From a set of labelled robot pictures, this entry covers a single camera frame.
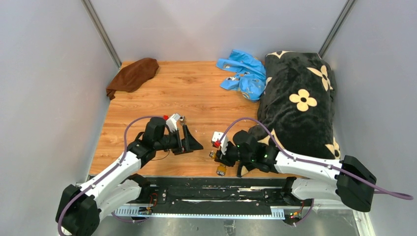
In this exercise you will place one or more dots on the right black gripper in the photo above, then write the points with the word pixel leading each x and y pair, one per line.
pixel 224 159

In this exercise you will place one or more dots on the aluminium frame rail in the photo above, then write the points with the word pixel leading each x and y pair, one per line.
pixel 259 198

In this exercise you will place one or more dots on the blue plastic bag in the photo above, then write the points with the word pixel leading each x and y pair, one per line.
pixel 249 74

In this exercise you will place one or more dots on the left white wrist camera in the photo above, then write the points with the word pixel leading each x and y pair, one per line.
pixel 171 121

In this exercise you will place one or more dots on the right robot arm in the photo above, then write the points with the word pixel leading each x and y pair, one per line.
pixel 347 181

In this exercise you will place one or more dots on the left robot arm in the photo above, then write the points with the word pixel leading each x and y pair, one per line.
pixel 110 176

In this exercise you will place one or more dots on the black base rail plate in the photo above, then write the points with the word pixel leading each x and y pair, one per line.
pixel 215 197

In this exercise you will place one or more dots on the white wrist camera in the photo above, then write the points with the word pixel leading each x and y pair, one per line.
pixel 171 121
pixel 219 140

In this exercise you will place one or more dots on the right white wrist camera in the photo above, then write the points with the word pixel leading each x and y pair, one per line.
pixel 219 140

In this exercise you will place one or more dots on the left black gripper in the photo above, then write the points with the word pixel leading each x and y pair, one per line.
pixel 192 144

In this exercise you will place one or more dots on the silver threaded pipe fitting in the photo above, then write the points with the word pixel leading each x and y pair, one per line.
pixel 182 121

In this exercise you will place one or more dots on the yellow brass water faucet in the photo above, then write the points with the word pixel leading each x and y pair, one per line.
pixel 220 167

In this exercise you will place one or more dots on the brown cloth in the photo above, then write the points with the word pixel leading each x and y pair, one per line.
pixel 133 76

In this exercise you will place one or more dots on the black floral blanket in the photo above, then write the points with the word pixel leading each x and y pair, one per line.
pixel 298 105

